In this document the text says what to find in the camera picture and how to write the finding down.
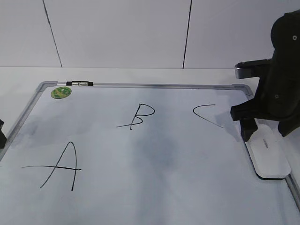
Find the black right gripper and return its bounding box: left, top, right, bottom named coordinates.
left=230, top=10, right=300, bottom=142

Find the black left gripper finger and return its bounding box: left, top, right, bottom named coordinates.
left=0, top=120, right=7, bottom=149

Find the white board eraser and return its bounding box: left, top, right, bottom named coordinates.
left=245, top=119, right=291, bottom=180

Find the round green magnet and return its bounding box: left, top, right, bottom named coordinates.
left=51, top=86, right=72, bottom=99

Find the black silver hanging clip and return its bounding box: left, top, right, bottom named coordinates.
left=66, top=81, right=93, bottom=87

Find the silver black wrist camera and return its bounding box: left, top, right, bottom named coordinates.
left=234, top=59, right=271, bottom=79

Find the white board with grey frame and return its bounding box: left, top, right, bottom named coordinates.
left=0, top=82, right=300, bottom=225

